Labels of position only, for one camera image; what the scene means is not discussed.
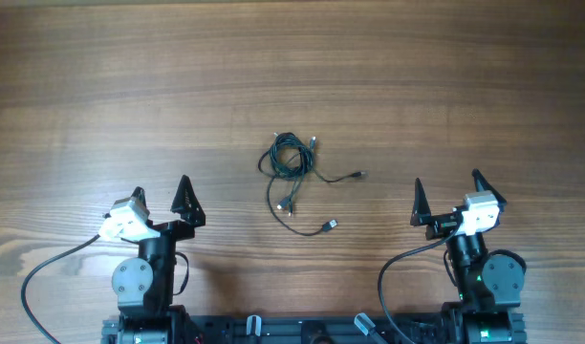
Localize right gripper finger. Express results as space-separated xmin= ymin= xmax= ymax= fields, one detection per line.
xmin=410 ymin=178 xmax=432 ymax=226
xmin=471 ymin=168 xmax=507 ymax=208

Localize black usb cables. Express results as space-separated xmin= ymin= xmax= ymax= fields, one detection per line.
xmin=257 ymin=131 xmax=369 ymax=238

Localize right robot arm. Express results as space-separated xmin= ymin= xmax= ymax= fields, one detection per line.
xmin=410 ymin=169 xmax=528 ymax=344

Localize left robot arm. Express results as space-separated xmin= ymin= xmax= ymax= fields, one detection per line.
xmin=98 ymin=175 xmax=206 ymax=344

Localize right camera black cable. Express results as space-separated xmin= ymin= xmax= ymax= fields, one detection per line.
xmin=377 ymin=224 xmax=464 ymax=344

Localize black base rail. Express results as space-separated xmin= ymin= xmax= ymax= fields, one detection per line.
xmin=100 ymin=312 xmax=528 ymax=344

